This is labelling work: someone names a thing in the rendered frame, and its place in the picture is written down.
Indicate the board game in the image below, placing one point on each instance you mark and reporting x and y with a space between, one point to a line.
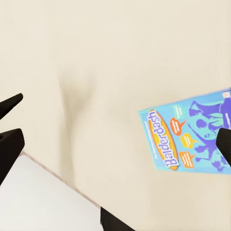
182 134

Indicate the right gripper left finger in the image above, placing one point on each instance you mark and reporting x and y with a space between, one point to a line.
11 144

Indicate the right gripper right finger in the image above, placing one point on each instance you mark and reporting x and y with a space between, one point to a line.
223 142

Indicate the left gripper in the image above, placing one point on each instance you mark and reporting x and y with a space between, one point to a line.
7 105

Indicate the bed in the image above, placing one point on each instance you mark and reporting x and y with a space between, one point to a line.
85 69

